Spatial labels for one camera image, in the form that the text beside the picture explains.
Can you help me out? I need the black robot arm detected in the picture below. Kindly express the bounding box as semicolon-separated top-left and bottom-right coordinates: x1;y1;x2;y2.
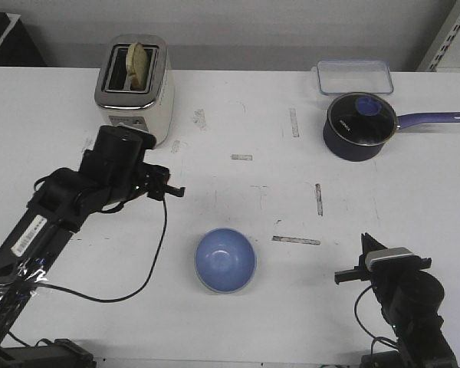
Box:
334;233;458;367
0;125;185;343

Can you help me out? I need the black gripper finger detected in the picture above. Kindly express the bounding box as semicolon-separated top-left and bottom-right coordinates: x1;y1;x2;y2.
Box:
360;232;386;265
163;185;186;198

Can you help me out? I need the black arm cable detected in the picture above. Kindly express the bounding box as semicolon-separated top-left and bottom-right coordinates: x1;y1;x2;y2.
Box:
34;197;168;303
353;285;398;357

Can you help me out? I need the blue bowl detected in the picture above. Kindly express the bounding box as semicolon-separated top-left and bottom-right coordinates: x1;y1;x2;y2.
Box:
194;228;257;294

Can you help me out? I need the white metal shelf upright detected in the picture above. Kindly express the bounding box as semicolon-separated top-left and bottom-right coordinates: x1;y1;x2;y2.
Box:
416;1;460;73

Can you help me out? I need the black box at back left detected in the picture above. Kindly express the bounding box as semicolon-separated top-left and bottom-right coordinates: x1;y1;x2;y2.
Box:
0;11;47;67

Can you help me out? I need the glass pot lid blue knob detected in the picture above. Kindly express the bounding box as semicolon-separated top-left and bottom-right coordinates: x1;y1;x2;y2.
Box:
327;92;398;147

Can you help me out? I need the dark blue saucepan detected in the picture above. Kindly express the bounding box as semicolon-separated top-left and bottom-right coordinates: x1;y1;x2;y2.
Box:
323;92;460;162

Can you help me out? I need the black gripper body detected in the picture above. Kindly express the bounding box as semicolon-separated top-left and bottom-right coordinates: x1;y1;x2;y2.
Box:
333;256;432;284
136;163;170;199

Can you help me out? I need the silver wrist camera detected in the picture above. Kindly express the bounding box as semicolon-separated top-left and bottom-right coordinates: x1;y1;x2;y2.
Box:
366;247;415;272

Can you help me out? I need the clear plastic food container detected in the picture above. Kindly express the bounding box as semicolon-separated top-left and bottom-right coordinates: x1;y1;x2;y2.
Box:
311;60;394;96

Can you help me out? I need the white two-slot toaster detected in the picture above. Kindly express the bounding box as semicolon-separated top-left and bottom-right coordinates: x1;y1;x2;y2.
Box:
94;34;175;146

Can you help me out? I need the toast slice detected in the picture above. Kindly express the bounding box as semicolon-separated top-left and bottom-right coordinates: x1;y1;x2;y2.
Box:
125;42;148;90

